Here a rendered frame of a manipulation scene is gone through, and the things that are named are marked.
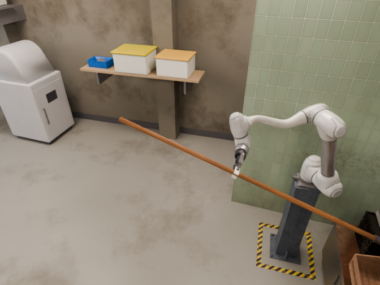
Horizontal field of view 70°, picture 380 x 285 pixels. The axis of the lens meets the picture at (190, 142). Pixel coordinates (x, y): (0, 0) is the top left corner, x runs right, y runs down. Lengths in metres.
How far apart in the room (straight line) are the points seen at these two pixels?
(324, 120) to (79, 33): 4.08
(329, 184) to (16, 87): 4.33
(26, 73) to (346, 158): 4.37
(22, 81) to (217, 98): 2.95
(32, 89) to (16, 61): 0.43
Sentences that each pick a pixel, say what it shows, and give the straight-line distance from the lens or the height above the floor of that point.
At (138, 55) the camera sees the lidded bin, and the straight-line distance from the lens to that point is 3.84.
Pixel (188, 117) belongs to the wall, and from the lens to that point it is 4.76.
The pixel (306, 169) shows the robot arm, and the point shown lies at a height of 1.17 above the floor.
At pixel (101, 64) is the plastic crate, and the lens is 4.31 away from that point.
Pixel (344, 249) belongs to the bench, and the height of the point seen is 0.58.
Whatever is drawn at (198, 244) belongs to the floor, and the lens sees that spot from 3.26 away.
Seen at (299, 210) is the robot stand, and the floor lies 0.73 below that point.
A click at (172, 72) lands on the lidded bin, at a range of 3.77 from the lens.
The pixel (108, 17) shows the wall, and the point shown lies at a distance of 4.71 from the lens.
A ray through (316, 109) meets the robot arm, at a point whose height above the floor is 1.80.
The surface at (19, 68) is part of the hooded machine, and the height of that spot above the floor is 1.31.
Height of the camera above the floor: 2.67
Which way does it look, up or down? 35 degrees down
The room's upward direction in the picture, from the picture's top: straight up
